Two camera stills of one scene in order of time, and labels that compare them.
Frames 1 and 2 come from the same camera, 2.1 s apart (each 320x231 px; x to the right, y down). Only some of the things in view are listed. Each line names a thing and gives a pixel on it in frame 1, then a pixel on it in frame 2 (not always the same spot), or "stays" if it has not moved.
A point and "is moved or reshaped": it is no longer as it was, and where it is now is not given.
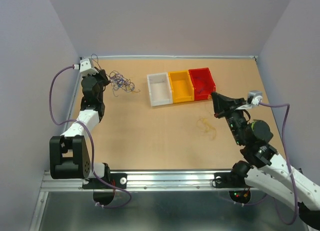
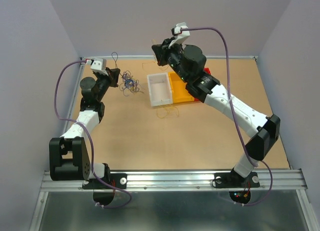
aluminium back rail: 176,57 stays
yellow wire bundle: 202,123 → 163,110
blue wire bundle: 118,82 is moved or reshaped
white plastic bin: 160,89 stays
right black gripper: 221,103 → 162,50
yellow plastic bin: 182,86 stays
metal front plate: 183,210 stays
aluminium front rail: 197,181 stays
